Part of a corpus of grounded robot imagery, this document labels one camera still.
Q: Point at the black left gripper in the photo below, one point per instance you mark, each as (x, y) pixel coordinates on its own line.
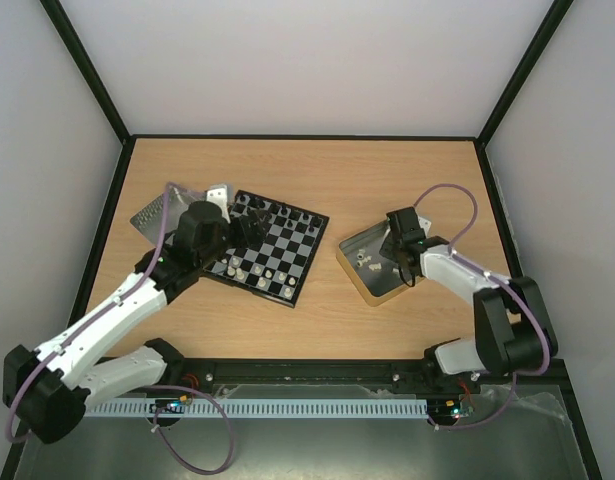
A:
(246, 241)

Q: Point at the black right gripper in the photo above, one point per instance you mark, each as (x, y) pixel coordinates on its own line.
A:
(400, 248)

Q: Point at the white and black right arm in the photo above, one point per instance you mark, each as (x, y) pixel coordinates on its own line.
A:
(513, 333)

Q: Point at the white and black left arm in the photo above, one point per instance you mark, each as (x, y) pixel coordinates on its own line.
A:
(43, 387)

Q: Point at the black chess pieces row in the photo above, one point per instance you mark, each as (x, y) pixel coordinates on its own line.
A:
(279, 213)

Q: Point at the right circuit board with LED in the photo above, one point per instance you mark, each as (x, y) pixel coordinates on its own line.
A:
(452, 409)

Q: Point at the circuit board with led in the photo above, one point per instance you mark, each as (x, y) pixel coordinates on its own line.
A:
(452, 409)
(177, 405)

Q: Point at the left circuit board with LED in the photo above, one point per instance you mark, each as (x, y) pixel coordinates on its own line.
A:
(177, 405)

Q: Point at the gold rimmed metal tin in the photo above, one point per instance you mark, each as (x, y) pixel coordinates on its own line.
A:
(375, 288)

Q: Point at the black and silver chessboard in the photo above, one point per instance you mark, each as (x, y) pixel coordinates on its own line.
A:
(283, 250)

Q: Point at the silver textured metal tray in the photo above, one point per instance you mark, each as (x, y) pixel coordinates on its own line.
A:
(148, 220)

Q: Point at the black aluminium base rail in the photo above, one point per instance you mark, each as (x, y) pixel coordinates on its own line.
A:
(417, 377)

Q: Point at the light blue slotted cable duct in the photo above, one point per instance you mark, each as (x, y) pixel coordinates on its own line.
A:
(272, 409)

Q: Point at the black cage frame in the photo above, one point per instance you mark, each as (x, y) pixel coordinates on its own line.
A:
(66, 41)

